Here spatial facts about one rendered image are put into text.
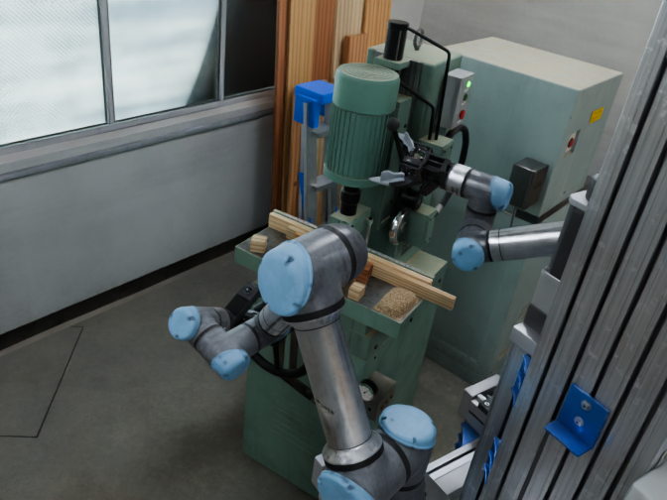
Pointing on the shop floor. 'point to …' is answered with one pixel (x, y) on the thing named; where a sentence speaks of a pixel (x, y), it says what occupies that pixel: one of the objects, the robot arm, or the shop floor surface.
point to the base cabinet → (307, 423)
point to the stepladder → (316, 92)
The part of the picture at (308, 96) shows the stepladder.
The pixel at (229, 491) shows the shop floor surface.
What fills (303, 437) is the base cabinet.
